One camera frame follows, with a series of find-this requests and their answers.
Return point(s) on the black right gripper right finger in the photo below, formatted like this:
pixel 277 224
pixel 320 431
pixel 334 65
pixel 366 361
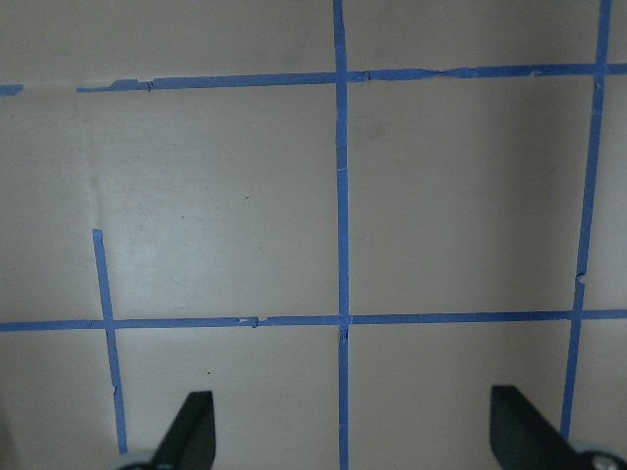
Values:
pixel 522 438

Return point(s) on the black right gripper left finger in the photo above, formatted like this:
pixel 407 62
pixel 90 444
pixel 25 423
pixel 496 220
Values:
pixel 191 441

